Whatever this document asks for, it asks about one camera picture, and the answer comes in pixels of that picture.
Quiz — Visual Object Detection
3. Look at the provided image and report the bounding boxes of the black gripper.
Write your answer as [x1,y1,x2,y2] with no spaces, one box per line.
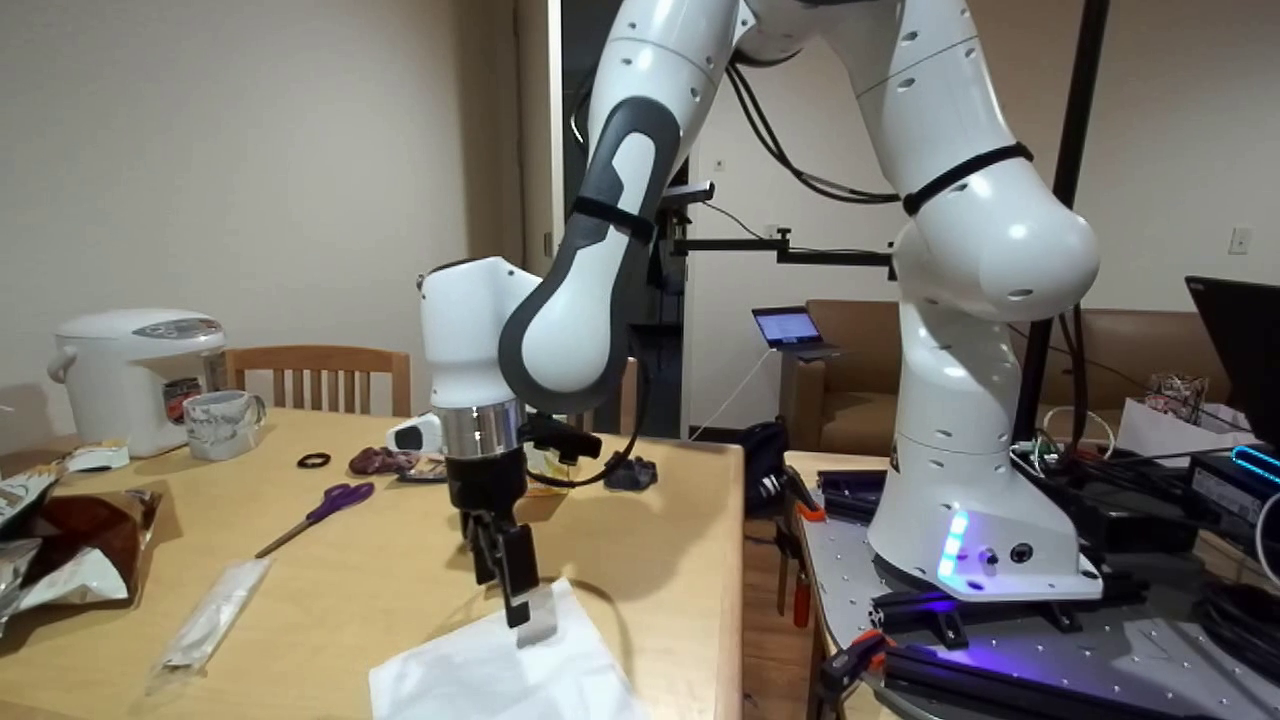
[444,447,544,631]

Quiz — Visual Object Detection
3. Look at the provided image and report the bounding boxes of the white cloth towel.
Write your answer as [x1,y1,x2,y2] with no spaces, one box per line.
[365,574,647,720]

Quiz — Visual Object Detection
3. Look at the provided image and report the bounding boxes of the dark blue velvet scrunchie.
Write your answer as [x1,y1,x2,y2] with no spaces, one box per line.
[599,447,665,498]

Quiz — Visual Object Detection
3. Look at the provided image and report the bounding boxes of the wooden chair with slatted back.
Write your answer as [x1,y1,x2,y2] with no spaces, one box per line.
[216,341,416,422]

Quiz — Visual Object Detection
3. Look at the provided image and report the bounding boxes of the clear plastic packet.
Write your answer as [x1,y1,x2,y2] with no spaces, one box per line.
[155,551,278,679]

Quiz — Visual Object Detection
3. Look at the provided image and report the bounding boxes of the small laptop with blue screen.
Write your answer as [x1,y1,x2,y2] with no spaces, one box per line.
[747,300,833,359]

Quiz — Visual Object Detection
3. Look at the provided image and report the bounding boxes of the brown sofa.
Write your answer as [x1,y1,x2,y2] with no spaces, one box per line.
[778,297,1230,462]

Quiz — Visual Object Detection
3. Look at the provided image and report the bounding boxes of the brown snack bag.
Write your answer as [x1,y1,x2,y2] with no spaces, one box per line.
[21,480,185,592]

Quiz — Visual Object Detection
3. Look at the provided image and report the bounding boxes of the white electric water boiler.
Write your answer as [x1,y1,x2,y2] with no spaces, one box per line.
[43,304,229,464]

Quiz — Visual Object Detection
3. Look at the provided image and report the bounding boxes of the silver foil snack bag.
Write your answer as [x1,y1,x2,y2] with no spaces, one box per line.
[0,542,135,627]

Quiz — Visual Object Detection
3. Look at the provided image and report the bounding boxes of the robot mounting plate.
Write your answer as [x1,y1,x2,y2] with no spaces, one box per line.
[794,447,1280,720]

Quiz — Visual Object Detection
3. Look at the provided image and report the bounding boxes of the black vertical pole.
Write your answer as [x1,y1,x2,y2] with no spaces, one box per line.
[1008,0,1113,447]

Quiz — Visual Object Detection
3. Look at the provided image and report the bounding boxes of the black box with blue light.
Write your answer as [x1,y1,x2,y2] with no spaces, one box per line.
[1220,440,1280,505]

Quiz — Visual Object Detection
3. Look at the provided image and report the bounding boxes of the black laptop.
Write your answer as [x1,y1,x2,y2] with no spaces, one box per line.
[1180,272,1280,454]

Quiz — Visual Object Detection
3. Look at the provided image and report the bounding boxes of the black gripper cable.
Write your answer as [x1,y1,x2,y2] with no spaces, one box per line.
[522,413,632,491]

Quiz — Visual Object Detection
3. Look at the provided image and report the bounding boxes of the purple handled scissors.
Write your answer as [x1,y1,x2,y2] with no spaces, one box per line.
[247,477,379,564]

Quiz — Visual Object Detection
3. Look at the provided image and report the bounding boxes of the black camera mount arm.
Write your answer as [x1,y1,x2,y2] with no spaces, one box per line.
[668,221,900,283]

